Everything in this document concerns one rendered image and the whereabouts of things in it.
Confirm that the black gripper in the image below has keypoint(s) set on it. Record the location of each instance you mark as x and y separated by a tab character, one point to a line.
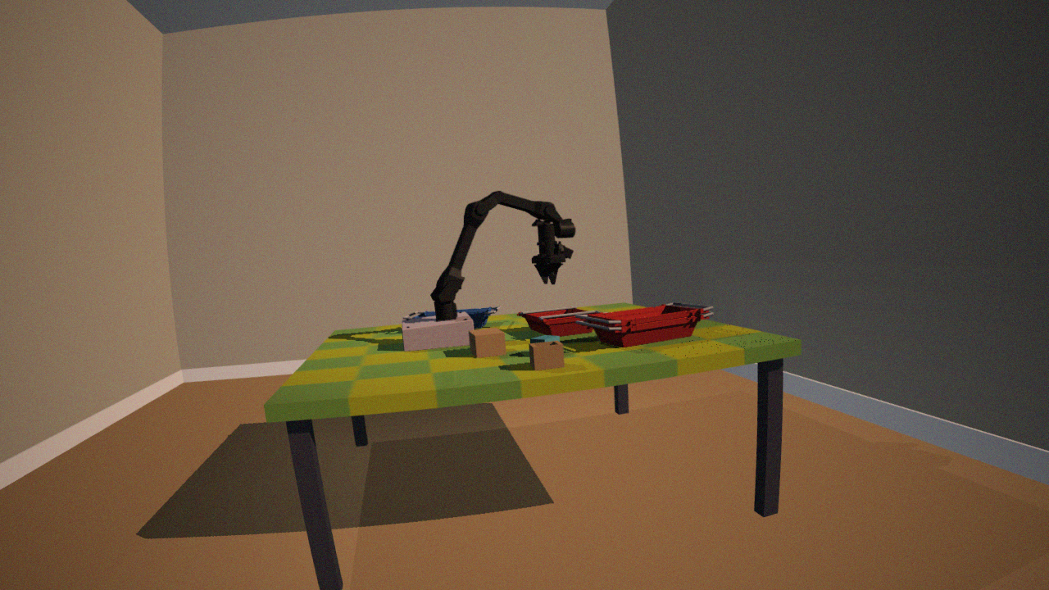
547	254

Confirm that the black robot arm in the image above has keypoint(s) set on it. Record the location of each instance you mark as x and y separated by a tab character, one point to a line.
450	280

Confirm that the tan rectangular block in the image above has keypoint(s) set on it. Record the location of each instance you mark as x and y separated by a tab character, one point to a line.
487	342

